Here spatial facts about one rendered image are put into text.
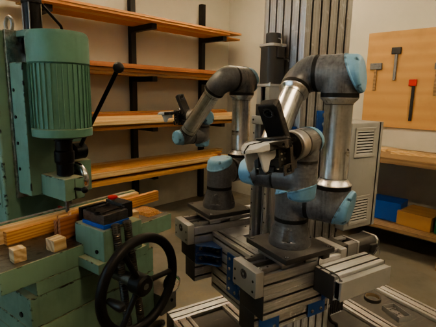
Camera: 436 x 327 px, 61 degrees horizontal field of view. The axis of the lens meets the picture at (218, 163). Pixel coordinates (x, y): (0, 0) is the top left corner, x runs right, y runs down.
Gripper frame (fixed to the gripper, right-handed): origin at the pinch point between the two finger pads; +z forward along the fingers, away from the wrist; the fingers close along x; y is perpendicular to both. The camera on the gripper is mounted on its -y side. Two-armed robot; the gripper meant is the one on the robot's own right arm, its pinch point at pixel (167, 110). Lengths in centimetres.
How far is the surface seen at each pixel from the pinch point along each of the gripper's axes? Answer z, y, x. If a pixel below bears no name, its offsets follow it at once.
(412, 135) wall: -58, 58, 237
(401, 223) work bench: -71, 123, 181
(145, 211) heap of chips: -65, 24, -64
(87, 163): -41, 8, -71
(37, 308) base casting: -78, 33, -108
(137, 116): 132, 20, 62
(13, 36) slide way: -43, -39, -88
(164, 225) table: -70, 30, -60
